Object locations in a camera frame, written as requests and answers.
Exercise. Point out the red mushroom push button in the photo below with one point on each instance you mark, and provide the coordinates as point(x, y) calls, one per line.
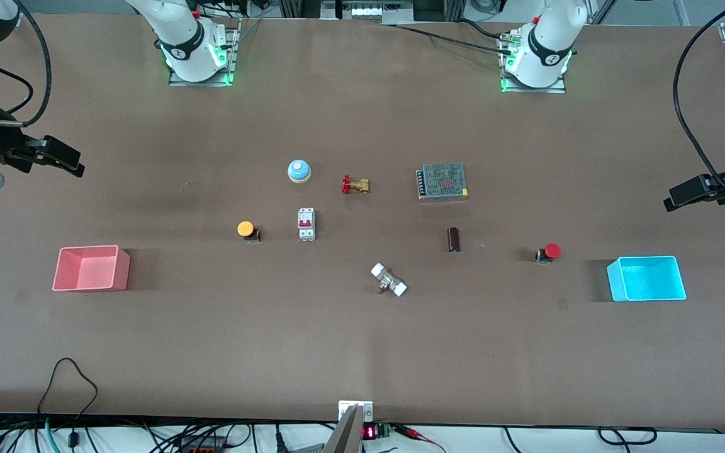
point(552, 250)

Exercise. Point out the yellow mushroom push button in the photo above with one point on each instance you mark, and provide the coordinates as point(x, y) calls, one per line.
point(245, 228)

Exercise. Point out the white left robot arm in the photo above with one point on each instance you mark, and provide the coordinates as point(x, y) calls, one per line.
point(548, 44)

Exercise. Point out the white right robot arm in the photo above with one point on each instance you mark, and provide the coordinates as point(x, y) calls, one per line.
point(186, 38)

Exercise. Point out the cyan plastic bin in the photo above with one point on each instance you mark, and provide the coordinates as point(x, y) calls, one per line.
point(646, 280)

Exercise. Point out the pink plastic bin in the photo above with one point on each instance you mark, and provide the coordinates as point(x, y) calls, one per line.
point(89, 270)

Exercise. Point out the aluminium edge strip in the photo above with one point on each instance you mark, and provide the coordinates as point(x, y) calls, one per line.
point(15, 22)

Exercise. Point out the blue white round bell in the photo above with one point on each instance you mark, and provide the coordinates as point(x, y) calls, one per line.
point(299, 170)

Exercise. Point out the dark brown cylindrical capacitor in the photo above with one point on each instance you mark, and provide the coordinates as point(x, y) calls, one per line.
point(454, 240)

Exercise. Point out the metal mesh power supply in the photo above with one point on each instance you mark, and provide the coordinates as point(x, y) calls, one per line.
point(443, 181)

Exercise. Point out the metal fitting white caps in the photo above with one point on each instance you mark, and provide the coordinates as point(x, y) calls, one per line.
point(389, 280)

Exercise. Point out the silver terminal block unit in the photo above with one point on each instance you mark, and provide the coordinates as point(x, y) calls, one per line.
point(365, 11)

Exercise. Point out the red clip lead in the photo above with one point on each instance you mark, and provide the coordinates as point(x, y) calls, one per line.
point(414, 433)

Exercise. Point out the grey aluminium bar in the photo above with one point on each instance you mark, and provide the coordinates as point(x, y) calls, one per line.
point(343, 437)

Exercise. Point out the red digit display module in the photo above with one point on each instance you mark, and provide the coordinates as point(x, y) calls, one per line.
point(370, 432)

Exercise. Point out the white circuit breaker red switch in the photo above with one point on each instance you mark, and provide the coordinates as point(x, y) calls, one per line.
point(306, 224)

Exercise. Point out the white metal bracket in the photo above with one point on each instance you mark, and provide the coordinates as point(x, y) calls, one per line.
point(367, 412)

